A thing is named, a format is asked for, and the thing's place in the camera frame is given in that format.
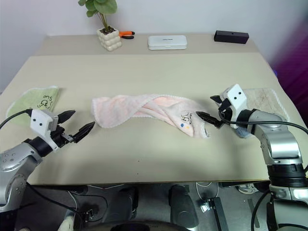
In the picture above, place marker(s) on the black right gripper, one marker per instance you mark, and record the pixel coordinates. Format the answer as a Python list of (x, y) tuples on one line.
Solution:
[(226, 109)]

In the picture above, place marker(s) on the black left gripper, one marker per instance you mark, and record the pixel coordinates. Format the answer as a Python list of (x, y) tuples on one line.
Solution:
[(60, 137)]

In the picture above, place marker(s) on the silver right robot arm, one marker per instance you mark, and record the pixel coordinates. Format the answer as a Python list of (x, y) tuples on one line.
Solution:
[(281, 144)]

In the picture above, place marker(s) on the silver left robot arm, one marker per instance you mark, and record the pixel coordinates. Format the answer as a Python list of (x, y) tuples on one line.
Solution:
[(14, 156)]

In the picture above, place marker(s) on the pink towel with embroidery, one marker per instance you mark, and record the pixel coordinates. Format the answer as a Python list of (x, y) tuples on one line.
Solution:
[(115, 110)]

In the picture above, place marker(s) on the beige towel with white trim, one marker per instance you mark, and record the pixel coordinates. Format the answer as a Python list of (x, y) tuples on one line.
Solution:
[(264, 101)]

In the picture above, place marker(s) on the green towel with black lettering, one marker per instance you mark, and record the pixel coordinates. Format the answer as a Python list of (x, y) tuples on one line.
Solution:
[(29, 98)]

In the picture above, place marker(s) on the blue-grey cloth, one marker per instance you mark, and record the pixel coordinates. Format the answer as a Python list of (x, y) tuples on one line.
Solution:
[(243, 133)]

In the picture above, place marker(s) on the black rectangular box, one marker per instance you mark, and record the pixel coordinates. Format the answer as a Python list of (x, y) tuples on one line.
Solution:
[(231, 36)]

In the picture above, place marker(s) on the white tin case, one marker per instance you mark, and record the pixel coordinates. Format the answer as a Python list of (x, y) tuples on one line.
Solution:
[(167, 42)]

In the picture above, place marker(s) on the white sneaker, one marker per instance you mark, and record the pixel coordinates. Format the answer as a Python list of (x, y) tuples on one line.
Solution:
[(247, 188)]

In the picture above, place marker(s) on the green plant in white pot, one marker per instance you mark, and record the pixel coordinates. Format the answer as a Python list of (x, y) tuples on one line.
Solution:
[(109, 39)]

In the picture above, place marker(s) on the dark rounded shape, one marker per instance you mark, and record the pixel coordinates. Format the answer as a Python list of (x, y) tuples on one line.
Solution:
[(183, 207), (127, 199)]

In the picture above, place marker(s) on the orange and black pliers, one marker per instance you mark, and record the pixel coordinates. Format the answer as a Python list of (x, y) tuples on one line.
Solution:
[(126, 33)]

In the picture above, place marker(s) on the black metal bar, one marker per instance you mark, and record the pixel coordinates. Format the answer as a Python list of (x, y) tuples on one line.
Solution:
[(219, 214)]

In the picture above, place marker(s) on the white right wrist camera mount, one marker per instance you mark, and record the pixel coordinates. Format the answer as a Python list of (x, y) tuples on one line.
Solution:
[(237, 97)]

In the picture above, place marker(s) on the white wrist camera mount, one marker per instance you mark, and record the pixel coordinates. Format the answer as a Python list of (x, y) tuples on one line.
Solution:
[(39, 120), (237, 97)]

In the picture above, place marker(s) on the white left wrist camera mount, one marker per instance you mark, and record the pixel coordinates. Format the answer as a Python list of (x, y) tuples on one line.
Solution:
[(39, 120)]

